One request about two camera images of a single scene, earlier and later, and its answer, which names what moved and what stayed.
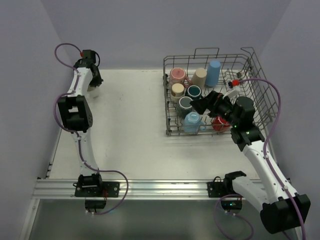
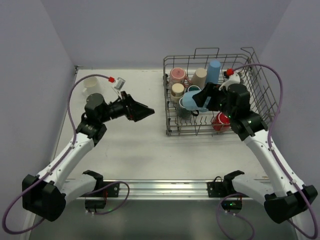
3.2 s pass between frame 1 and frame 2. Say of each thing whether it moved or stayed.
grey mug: stayed
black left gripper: moved
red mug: stayed
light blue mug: moved
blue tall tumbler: stayed
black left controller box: stayed
